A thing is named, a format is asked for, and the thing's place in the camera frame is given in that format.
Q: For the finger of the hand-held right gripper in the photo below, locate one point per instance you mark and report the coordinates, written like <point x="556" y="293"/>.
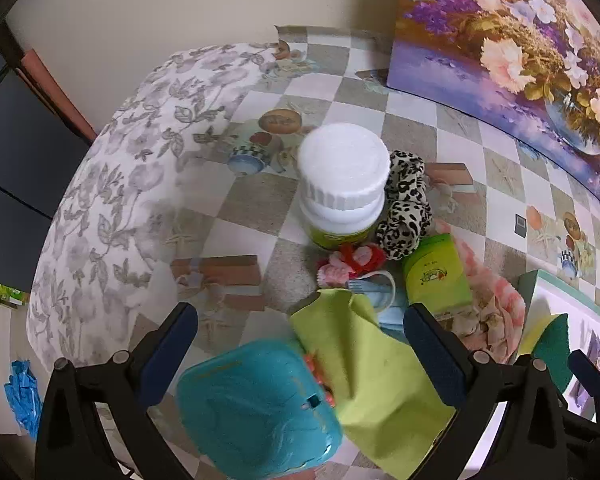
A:
<point x="587" y="375"/>

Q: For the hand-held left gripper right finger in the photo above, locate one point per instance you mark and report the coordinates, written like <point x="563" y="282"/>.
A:
<point x="435" y="360"/>

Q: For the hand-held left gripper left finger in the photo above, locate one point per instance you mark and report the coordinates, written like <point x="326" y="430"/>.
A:
<point x="165" y="355"/>

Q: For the lime green cloth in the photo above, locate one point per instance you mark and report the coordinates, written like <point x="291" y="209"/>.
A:
<point x="380" y="380"/>

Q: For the cream floral print cloth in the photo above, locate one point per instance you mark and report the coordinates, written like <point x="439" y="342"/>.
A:
<point x="495" y="310"/>

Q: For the yellow green sponge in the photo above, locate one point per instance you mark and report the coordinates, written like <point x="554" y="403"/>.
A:
<point x="555" y="350"/>

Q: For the blue face mask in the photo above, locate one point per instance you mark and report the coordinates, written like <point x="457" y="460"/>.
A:
<point x="390" y="317"/>

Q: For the white box with green rim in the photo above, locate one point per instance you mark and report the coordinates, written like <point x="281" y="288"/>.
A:
<point x="570" y="305"/>

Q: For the small green box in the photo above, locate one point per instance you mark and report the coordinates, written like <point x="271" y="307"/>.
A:
<point x="435" y="275"/>

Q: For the teal zip pouch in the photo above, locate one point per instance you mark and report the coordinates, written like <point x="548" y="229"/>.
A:
<point x="250" y="410"/>

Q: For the leopard print scrunchie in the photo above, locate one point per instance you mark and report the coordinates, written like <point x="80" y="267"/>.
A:
<point x="405" y="220"/>

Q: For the grey floral bedsheet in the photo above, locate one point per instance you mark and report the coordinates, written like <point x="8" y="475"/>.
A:
<point x="105" y="185"/>

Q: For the checkered printed tablecloth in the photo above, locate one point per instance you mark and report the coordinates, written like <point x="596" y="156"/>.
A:
<point x="260" y="200"/>

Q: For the white plastic jar green label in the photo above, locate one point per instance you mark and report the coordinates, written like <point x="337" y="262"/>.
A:
<point x="342" y="165"/>

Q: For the dark cabinet door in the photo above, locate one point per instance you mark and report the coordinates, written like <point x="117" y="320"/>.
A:
<point x="20" y="160"/>

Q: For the floral canvas painting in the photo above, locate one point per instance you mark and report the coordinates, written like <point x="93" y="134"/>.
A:
<point x="505" y="35"/>

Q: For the reddish wooden frame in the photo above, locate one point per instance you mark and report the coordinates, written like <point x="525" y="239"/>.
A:
<point x="55" y="95"/>

